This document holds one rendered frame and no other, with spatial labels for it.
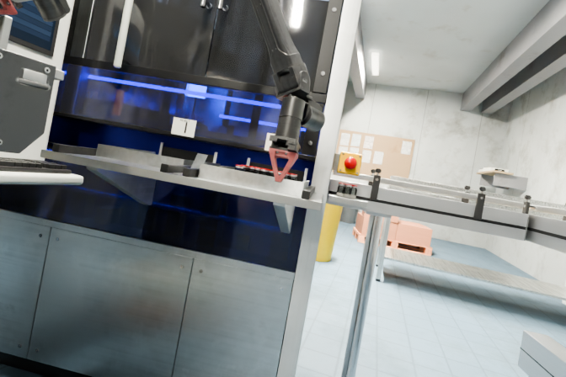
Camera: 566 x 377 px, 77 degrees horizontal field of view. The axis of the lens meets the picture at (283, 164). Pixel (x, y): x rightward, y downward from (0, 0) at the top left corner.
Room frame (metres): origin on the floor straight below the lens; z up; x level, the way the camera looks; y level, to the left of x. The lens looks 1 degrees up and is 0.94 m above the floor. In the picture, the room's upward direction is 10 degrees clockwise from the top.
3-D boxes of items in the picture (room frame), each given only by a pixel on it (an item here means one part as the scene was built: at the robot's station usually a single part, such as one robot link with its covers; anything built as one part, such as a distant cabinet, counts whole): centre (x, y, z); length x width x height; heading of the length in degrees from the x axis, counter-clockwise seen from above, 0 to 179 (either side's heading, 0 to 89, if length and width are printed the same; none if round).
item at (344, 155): (1.22, -0.22, 1.00); 0.08 x 0.07 x 0.07; 173
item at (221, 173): (1.04, 0.05, 0.90); 0.34 x 0.26 x 0.04; 173
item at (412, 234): (6.03, -1.99, 0.34); 1.27 x 0.94 x 0.69; 74
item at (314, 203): (1.08, 0.22, 0.87); 0.70 x 0.48 x 0.02; 83
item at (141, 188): (1.10, 0.47, 0.80); 0.34 x 0.03 x 0.13; 173
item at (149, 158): (1.17, 0.38, 0.90); 0.34 x 0.26 x 0.04; 173
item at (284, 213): (1.04, -0.03, 0.80); 0.34 x 0.03 x 0.13; 173
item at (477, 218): (1.32, -0.52, 0.92); 0.69 x 0.15 x 0.16; 83
